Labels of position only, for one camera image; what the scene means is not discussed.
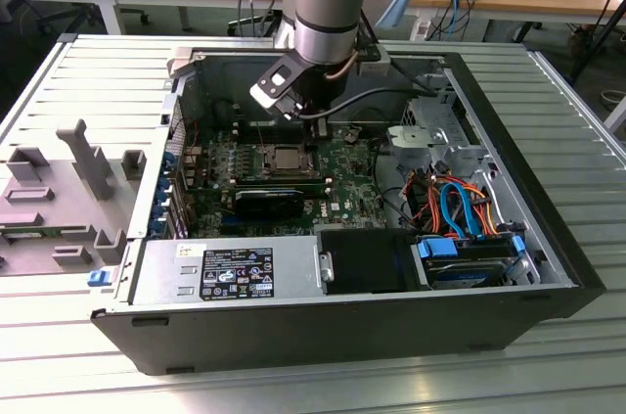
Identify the orange wire bundle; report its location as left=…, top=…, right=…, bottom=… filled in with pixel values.
left=464, top=182, right=503, bottom=239
left=424, top=181, right=444, bottom=237

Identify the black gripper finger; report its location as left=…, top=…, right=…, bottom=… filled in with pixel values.
left=302, top=117, right=328, bottom=154

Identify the wire locking lever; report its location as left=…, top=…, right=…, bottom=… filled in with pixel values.
left=252, top=109, right=269, bottom=157

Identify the blue expansion slot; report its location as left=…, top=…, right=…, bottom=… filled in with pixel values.
left=218, top=218, right=258, bottom=235

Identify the grey power supply unit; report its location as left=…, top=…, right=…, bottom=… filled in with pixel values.
left=127, top=236, right=327, bottom=305

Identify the white-clipped RAM slot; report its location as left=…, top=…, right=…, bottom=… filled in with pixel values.
left=233, top=120, right=305, bottom=128
left=233, top=129, right=305, bottom=137

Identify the black plastic disk bay cover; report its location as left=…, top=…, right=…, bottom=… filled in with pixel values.
left=316, top=229, right=423, bottom=295

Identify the black tripod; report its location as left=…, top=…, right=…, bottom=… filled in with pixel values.
left=568, top=0, right=626, bottom=85

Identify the blue flat wire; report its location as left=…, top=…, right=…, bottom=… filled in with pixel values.
left=438, top=180, right=486, bottom=243

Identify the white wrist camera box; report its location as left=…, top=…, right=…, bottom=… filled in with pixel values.
left=248, top=60, right=303, bottom=120

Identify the silver drive cage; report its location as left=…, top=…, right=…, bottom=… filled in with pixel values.
left=385, top=69, right=496, bottom=178

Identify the black graphics card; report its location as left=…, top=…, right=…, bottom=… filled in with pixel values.
left=233, top=187, right=305, bottom=221

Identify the hard disk in blue carrier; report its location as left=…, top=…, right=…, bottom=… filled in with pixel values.
left=413, top=234, right=528, bottom=292

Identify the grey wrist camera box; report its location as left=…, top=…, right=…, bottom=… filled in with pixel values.
left=355, top=45, right=392, bottom=76

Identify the green motherboard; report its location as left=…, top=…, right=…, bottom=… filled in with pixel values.
left=183, top=124, right=392, bottom=239

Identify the black camera cable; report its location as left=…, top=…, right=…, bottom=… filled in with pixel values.
left=292, top=85, right=446, bottom=120

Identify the silver CPU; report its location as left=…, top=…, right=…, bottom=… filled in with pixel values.
left=272, top=146, right=308, bottom=171

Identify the green RAM stick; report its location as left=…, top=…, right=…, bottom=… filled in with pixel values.
left=0, top=231, right=50, bottom=242

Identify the grey parts rack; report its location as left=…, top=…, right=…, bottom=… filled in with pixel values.
left=0, top=118, right=148, bottom=278

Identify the black PC case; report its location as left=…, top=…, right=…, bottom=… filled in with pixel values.
left=90, top=44, right=607, bottom=377

